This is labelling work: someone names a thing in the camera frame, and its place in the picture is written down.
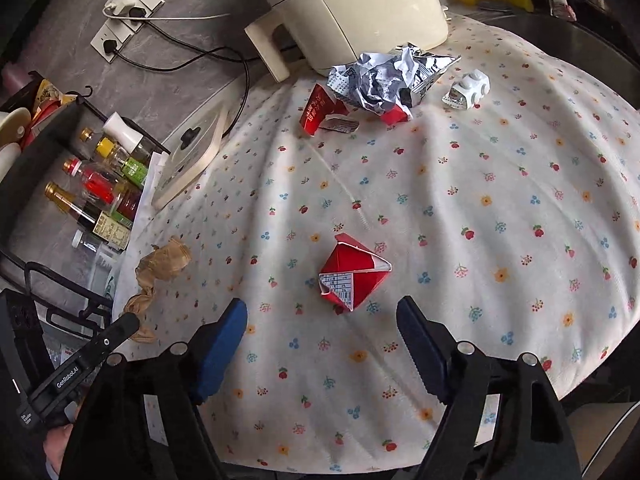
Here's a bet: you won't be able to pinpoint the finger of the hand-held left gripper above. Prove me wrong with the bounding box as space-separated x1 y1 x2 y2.
91 311 142 362

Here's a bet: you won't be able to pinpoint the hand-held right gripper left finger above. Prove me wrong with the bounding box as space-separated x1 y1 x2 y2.
65 298 249 480

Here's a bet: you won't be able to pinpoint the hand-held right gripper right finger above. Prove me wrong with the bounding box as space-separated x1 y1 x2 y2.
396 295 584 480

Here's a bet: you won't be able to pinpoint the brown paper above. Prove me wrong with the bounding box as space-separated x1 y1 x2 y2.
122 236 194 345

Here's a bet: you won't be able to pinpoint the small red carton piece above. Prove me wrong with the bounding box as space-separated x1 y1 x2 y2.
379 102 416 124

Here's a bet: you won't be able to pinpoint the silver wrapper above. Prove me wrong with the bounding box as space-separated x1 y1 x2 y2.
327 44 462 112

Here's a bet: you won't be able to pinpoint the person's left hand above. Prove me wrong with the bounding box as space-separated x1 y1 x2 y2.
42 422 77 480

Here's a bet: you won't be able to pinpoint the white cap clear bottle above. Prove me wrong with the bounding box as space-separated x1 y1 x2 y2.
72 230 122 263

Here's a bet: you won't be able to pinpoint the gold cap dark bottle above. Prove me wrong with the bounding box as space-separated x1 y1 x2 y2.
43 182 134 252

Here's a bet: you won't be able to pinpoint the floral white tablecloth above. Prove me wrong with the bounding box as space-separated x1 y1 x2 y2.
114 10 640 475

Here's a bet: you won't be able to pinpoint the red cap sauce bottle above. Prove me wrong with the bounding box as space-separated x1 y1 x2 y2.
62 157 143 222

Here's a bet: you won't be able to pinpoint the yellow cap sauce bottle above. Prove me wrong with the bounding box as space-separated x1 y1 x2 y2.
80 127 151 182

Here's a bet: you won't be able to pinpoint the white top shaker bottle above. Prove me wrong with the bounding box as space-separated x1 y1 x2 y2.
102 112 152 155

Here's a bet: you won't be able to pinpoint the snack packets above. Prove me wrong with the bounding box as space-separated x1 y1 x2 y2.
29 77 78 133

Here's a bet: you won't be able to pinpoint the small white toy car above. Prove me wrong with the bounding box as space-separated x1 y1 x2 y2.
441 69 492 111

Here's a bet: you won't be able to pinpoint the steel sink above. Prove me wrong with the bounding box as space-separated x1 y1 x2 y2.
500 7 640 113

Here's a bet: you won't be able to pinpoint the cream air fryer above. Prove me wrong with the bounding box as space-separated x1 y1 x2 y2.
235 0 449 84

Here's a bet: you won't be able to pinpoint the black power cable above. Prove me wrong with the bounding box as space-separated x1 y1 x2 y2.
127 7 236 61
106 40 251 135

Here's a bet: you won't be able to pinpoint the white wall socket plate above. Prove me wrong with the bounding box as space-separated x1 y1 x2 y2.
90 19 137 64
102 0 165 25

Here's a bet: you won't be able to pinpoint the white charger cable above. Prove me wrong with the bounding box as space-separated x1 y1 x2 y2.
102 4 232 22

